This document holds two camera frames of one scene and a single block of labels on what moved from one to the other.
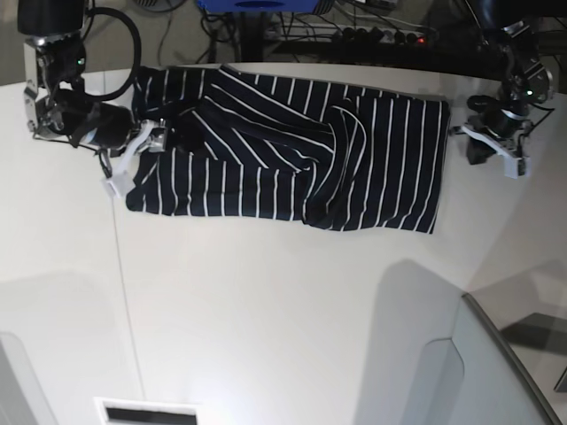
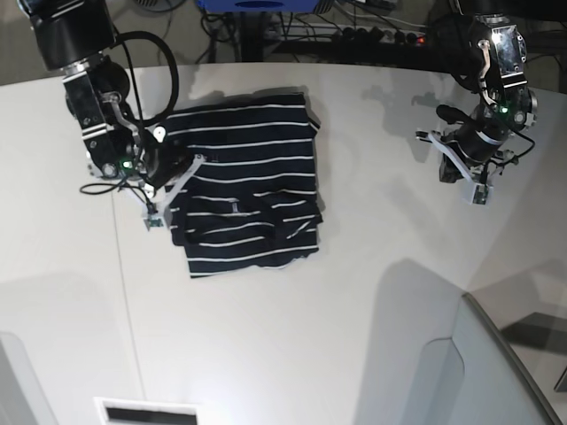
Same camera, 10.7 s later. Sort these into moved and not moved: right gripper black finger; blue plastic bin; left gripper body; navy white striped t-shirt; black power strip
Moved: right gripper black finger; left gripper body; navy white striped t-shirt
Not moved: black power strip; blue plastic bin
